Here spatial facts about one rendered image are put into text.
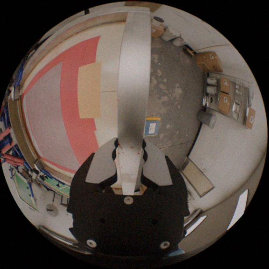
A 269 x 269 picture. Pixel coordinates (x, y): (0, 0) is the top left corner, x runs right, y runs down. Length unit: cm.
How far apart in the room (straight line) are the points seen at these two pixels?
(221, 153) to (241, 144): 88
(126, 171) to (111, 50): 23
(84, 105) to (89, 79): 5
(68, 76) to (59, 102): 6
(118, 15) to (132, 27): 8
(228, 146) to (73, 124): 330
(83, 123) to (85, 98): 5
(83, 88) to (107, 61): 6
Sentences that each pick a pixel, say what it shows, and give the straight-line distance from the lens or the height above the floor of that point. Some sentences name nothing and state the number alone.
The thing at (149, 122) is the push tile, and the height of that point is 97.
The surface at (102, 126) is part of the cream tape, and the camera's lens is 15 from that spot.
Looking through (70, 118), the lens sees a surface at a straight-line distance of 19.
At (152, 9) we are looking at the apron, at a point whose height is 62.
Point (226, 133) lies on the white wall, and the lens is 317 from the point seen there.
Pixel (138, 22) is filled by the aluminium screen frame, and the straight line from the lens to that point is 17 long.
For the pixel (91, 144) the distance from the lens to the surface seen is 19.
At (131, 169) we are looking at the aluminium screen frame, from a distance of 16.
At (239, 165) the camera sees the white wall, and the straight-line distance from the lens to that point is 339.
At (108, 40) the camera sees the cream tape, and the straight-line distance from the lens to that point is 18.
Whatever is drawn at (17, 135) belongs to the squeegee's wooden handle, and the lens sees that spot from 57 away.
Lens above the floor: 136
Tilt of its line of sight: 57 degrees down
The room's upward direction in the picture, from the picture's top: 150 degrees clockwise
